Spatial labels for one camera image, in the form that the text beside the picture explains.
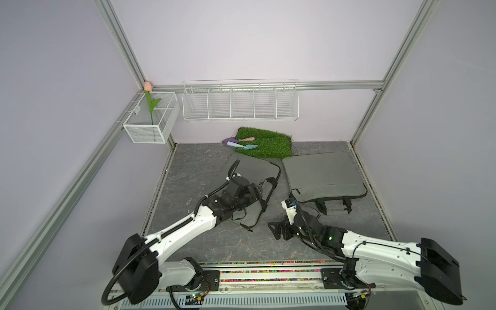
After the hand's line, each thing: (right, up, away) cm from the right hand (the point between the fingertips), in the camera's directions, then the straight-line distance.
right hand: (275, 220), depth 79 cm
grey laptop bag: (-5, +18, +27) cm, 33 cm away
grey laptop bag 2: (+31, +15, +21) cm, 40 cm away
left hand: (-7, +10, +1) cm, 12 cm away
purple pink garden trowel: (-21, +37, +40) cm, 59 cm away
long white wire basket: (-16, +56, +20) cm, 61 cm away
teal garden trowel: (-13, +33, +37) cm, 52 cm away
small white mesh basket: (-47, +38, -2) cm, 61 cm away
